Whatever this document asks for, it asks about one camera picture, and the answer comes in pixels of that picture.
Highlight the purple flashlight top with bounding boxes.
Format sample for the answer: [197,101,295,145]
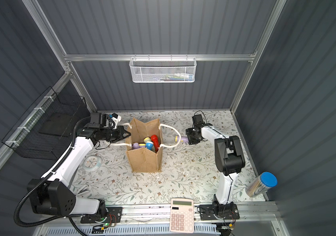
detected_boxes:
[175,135,189,143]

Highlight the green flashlight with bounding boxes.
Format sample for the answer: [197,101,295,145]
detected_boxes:
[143,137,151,143]

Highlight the blue flashlight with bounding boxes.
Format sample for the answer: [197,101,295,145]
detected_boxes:
[145,141,155,151]

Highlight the red flashlight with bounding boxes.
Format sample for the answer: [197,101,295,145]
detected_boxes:
[150,135,160,152]

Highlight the brown jute tote bag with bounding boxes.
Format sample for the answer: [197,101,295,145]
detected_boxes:
[114,118,181,173]

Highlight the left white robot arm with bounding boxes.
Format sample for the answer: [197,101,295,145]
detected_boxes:
[28,126,131,217]

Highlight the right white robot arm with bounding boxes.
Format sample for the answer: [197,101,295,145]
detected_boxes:
[185,114,245,205]

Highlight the clear tape roll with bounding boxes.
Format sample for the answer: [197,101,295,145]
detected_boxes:
[83,155,102,172]

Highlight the pink desk calculator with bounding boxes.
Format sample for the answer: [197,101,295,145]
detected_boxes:
[169,198,194,234]

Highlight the blue lid pencil tube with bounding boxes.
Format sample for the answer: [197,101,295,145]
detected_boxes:
[245,172,278,198]

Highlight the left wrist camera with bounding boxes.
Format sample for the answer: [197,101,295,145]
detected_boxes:
[90,112,122,129]

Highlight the markers in wall basket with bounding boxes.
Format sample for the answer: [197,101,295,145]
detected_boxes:
[156,73,195,82]

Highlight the black wire side basket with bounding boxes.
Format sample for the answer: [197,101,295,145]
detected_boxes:
[2,88,89,161]

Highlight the white wire wall basket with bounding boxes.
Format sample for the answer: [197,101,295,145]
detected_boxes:
[129,58,197,83]

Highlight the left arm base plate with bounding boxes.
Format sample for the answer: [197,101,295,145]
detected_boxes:
[80,207,123,224]

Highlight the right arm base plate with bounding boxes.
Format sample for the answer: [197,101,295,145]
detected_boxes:
[197,203,240,221]

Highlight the black corrugated cable hose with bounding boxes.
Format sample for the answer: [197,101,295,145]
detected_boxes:
[13,116,95,236]

